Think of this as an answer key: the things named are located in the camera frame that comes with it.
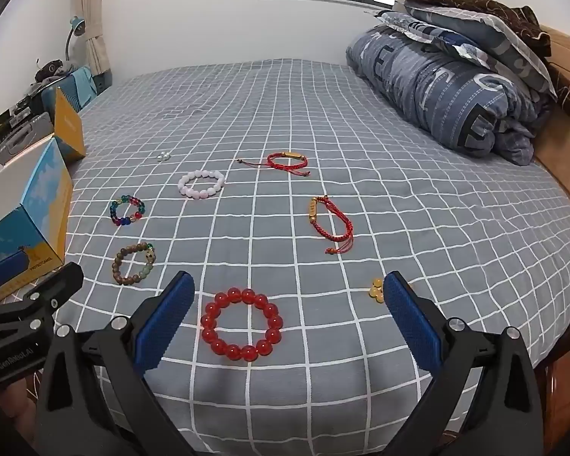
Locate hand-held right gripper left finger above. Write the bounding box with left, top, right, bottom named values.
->
left=35, top=271, right=195, bottom=456

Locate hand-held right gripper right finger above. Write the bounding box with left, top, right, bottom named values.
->
left=385, top=271, right=549, bottom=456

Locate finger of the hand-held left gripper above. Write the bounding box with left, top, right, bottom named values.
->
left=0, top=263, right=84, bottom=338
left=0, top=259, right=29, bottom=305

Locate red bead bracelet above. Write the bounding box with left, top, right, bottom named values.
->
left=199, top=287, right=286, bottom=362

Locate yellow bead bracelet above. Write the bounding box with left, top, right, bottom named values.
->
left=368, top=275, right=412, bottom=306

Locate brown wooden bead bracelet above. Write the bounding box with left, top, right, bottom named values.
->
left=112, top=242, right=157, bottom=286

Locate white cardboard box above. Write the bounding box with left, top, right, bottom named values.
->
left=0, top=87, right=87, bottom=306

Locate multicolour glass bead bracelet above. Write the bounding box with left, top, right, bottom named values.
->
left=109, top=194, right=147, bottom=228

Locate white and green bead bracelet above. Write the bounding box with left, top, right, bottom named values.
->
left=177, top=169, right=227, bottom=201

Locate red cord bracelet gold charm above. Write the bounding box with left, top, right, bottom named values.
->
left=306, top=195, right=355, bottom=255

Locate red cord bracelet gold bar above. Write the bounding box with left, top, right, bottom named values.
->
left=236, top=151, right=310, bottom=178

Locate grey suitcase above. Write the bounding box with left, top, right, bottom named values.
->
left=0, top=113, right=56, bottom=166

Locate grey checked bedsheet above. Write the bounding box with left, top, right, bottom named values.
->
left=52, top=58, right=570, bottom=456

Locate teal towel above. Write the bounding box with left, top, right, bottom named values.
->
left=69, top=67, right=99, bottom=105

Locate beige curtain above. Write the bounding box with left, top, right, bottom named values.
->
left=73, top=0, right=113, bottom=92

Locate blue desk lamp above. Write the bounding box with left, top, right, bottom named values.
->
left=65, top=15, right=87, bottom=60

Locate grey patterned pillow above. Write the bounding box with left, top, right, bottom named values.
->
left=403, top=2, right=557, bottom=101
left=374, top=8, right=457, bottom=44

